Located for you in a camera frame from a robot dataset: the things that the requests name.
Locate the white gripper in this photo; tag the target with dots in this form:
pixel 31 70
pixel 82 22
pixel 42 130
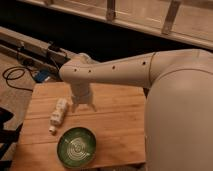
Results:
pixel 82 94

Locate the white plastic bottle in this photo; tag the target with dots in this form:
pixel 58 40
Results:
pixel 57 115

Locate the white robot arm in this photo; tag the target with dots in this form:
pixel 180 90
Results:
pixel 178 117

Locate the green ceramic bowl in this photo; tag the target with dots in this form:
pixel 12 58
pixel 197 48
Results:
pixel 76 148

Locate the blue box on floor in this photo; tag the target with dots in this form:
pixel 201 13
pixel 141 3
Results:
pixel 41 76

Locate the black power adapter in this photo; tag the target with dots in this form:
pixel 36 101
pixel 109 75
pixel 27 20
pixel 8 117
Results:
pixel 53 47

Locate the dark object at left edge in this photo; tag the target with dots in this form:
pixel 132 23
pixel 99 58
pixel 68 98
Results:
pixel 7 137

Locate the long wooden rail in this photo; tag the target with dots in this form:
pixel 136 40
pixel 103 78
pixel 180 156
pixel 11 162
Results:
pixel 35 48

